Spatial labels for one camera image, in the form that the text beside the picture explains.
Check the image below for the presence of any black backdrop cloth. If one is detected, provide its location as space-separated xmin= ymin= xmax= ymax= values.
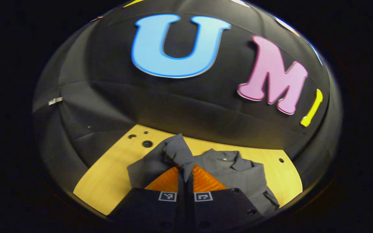
xmin=32 ymin=0 xmax=342 ymax=194

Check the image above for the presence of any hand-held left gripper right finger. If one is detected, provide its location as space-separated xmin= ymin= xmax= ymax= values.
xmin=188 ymin=164 xmax=265 ymax=233

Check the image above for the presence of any grey collared shirt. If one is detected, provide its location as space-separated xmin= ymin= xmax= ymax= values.
xmin=127 ymin=133 xmax=280 ymax=216

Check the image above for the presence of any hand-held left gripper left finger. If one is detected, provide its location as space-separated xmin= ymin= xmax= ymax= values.
xmin=109 ymin=166 xmax=187 ymax=233

